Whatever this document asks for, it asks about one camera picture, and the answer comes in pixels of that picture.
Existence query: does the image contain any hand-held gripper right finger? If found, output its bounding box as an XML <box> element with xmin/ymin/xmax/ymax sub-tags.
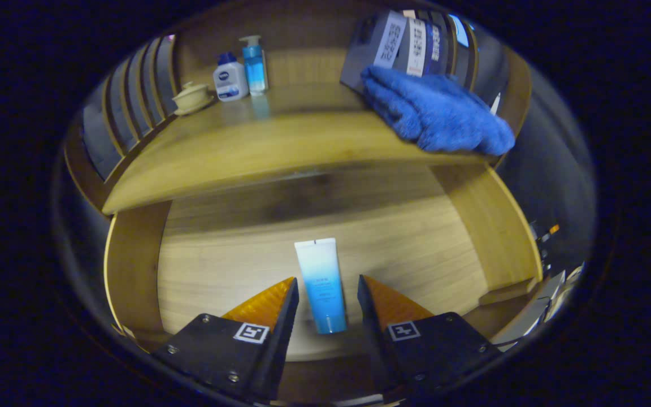
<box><xmin>358</xmin><ymin>275</ymin><xmax>502</xmax><ymax>396</ymax></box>

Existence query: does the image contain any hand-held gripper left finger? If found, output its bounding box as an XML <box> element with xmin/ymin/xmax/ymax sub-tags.
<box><xmin>151</xmin><ymin>277</ymin><xmax>300</xmax><ymax>403</ymax></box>

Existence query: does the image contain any blue and white tube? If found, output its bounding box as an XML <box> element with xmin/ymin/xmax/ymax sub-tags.
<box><xmin>294</xmin><ymin>238</ymin><xmax>349</xmax><ymax>334</ymax></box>

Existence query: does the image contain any wooden drawer with black knob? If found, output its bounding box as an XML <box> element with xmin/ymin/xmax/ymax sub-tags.
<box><xmin>103</xmin><ymin>164</ymin><xmax>544</xmax><ymax>362</ymax></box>

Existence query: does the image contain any wooden countertop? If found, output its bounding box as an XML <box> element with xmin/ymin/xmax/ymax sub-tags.
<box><xmin>102</xmin><ymin>85</ymin><xmax>501</xmax><ymax>215</ymax></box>

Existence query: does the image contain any blue folded towel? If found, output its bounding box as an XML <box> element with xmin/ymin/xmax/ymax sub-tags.
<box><xmin>361</xmin><ymin>66</ymin><xmax>515</xmax><ymax>157</ymax></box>

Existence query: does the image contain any black backdrop cloth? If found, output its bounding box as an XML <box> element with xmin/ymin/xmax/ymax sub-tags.
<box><xmin>80</xmin><ymin>14</ymin><xmax>596</xmax><ymax>272</ymax></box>

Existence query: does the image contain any cream lidded cup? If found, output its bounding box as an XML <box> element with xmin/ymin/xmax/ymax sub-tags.
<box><xmin>172</xmin><ymin>81</ymin><xmax>214</xmax><ymax>116</ymax></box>

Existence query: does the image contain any white bottle with blue cap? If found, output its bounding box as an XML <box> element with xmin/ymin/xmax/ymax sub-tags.
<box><xmin>213</xmin><ymin>52</ymin><xmax>249</xmax><ymax>102</ymax></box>

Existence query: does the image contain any blue pump bottle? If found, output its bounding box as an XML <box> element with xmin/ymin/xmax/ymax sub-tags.
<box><xmin>239</xmin><ymin>35</ymin><xmax>269</xmax><ymax>95</ymax></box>

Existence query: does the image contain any grey book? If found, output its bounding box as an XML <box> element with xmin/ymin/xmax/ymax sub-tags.
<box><xmin>340</xmin><ymin>10</ymin><xmax>408</xmax><ymax>94</ymax></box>

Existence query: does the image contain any white book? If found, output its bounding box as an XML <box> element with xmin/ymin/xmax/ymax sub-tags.
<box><xmin>406</xmin><ymin>17</ymin><xmax>428</xmax><ymax>78</ymax></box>

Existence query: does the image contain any dark blue book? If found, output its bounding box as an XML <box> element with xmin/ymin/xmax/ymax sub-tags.
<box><xmin>426</xmin><ymin>23</ymin><xmax>449</xmax><ymax>77</ymax></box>

